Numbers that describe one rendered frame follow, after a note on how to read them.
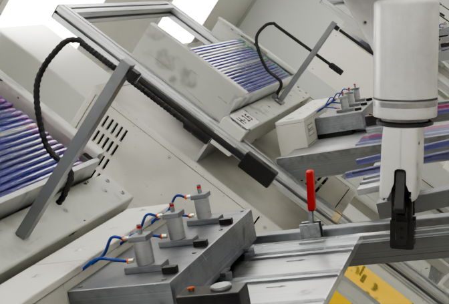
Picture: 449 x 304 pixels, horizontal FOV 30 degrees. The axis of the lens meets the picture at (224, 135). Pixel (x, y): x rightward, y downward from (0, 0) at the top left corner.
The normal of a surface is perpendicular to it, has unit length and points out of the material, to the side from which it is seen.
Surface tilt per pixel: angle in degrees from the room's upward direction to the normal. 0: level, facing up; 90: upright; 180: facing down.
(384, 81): 64
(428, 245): 90
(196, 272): 135
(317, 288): 45
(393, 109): 78
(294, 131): 90
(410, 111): 101
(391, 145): 83
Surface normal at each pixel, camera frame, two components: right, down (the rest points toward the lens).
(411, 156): -0.09, 0.06
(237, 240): 0.94, -0.14
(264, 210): 0.54, -0.79
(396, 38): -0.47, 0.15
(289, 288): -0.18, -0.98
